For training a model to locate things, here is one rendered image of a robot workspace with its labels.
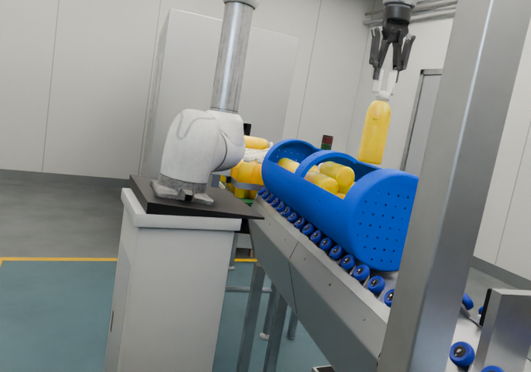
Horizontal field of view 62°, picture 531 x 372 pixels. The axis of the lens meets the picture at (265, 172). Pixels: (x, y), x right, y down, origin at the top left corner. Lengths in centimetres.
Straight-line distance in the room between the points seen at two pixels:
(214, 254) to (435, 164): 93
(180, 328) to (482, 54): 117
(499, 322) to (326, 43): 630
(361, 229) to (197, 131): 56
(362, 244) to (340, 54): 604
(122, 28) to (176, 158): 473
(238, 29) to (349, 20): 575
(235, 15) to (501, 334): 120
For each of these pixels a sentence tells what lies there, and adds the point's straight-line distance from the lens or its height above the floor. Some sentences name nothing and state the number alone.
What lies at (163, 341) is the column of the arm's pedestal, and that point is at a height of 60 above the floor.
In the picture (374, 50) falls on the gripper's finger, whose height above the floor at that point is 155.
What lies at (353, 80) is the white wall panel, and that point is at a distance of 728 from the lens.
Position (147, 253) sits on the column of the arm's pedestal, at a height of 88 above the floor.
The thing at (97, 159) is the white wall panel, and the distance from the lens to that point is 603.
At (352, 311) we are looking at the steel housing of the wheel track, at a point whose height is 87.
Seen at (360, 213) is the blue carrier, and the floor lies 111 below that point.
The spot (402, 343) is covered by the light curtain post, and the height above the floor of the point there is 107.
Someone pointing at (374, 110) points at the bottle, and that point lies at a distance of 127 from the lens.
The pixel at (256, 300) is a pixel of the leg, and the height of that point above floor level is 46.
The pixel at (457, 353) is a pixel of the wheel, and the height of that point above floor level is 96.
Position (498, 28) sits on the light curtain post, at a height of 147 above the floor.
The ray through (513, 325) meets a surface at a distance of 97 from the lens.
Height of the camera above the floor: 133
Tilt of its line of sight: 8 degrees down
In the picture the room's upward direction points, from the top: 10 degrees clockwise
